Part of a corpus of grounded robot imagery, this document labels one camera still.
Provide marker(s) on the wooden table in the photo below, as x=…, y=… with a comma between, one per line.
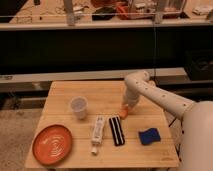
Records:
x=104, y=98

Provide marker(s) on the blue sponge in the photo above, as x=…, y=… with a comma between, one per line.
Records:
x=149, y=136

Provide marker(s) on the cluttered background shelf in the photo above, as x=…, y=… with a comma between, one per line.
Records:
x=101, y=14

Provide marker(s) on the clear plastic cup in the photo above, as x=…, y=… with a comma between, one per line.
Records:
x=78, y=105

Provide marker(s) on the black white striped block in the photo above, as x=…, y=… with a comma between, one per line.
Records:
x=117, y=131

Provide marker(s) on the orange toy pepper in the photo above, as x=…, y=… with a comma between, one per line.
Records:
x=124, y=112

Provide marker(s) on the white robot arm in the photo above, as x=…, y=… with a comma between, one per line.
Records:
x=196, y=148

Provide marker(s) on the orange plate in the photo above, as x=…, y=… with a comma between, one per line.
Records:
x=52, y=144

